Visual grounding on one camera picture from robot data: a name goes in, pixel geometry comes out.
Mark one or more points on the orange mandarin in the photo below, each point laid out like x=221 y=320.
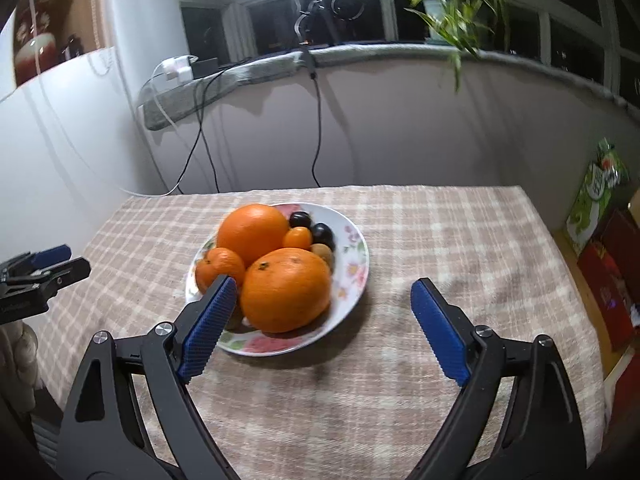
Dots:
x=220 y=265

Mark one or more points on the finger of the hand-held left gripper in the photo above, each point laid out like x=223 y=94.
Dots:
x=70 y=267
x=50 y=254

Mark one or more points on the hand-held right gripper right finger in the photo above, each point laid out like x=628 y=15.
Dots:
x=440 y=335

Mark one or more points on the red and white vase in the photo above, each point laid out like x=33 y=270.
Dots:
x=37 y=55

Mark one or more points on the white plug chargers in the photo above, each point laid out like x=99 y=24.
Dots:
x=177 y=67

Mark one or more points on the white framed window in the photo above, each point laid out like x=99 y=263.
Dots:
x=545 y=15

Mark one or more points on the black power adapter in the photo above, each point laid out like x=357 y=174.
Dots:
x=206 y=67

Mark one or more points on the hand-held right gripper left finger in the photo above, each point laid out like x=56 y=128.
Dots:
x=210 y=330

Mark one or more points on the floral white plate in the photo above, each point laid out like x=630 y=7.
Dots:
x=350 y=260

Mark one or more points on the large smooth orange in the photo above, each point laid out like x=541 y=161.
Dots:
x=250 y=235

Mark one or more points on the black container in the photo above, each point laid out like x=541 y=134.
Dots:
x=72 y=47

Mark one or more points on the white plant pot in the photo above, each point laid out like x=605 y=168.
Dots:
x=435 y=7

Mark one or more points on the large orange with dark stem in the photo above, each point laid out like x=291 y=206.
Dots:
x=285 y=290

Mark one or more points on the spider plant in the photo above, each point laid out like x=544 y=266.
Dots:
x=460 y=20

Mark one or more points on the small orange kumquat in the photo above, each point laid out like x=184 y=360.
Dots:
x=298 y=238

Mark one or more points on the green carton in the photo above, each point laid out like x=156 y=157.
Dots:
x=595 y=195

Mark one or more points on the checked beige tablecloth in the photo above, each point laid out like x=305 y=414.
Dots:
x=450 y=240

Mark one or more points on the dark plum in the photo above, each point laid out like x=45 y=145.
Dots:
x=322 y=233
x=300 y=220

